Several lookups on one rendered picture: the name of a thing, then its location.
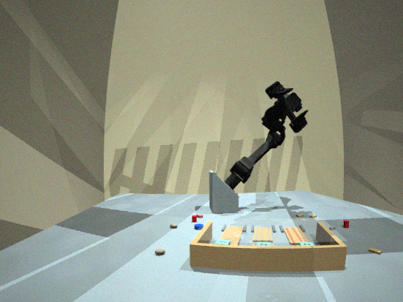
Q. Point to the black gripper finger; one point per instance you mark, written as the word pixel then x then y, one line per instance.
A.
pixel 300 119
pixel 280 91

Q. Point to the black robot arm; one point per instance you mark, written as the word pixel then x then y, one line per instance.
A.
pixel 244 166

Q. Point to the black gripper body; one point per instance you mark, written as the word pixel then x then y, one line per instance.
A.
pixel 283 108

